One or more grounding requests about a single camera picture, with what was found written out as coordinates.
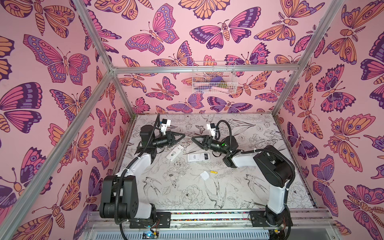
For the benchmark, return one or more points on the white vented cable duct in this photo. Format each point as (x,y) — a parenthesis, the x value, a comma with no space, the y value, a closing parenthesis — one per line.
(200,235)

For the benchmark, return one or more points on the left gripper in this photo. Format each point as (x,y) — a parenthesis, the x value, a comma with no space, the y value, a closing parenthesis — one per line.
(170,140)

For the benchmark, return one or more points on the white wire basket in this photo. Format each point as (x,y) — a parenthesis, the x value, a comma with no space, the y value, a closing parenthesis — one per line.
(201,76)

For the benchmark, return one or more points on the white remote with display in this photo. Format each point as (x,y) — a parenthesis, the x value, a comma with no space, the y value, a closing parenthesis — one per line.
(198,157)

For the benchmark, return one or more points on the purple item in basket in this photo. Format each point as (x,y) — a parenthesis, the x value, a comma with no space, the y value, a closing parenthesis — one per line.
(216,80)

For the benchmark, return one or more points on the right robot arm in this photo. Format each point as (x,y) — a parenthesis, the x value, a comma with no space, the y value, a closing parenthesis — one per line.
(275,167)

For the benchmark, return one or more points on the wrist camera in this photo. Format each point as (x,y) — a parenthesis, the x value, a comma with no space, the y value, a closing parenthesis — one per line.
(165,123)
(211,127)

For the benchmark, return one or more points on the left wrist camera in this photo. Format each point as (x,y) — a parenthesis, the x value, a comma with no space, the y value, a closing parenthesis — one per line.
(165,123)

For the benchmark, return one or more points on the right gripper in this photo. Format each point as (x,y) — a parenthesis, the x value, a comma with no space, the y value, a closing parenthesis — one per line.
(207,143)

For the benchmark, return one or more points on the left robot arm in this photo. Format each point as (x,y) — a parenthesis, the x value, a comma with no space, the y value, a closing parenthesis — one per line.
(120,199)

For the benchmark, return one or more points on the white remote with green sticker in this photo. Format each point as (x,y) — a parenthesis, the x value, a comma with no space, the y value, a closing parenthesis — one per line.
(174,153)

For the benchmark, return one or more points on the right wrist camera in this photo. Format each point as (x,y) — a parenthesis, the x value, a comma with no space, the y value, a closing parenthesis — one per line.
(211,127)

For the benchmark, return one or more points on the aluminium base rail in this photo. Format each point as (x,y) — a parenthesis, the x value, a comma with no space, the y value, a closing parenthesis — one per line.
(254,218)

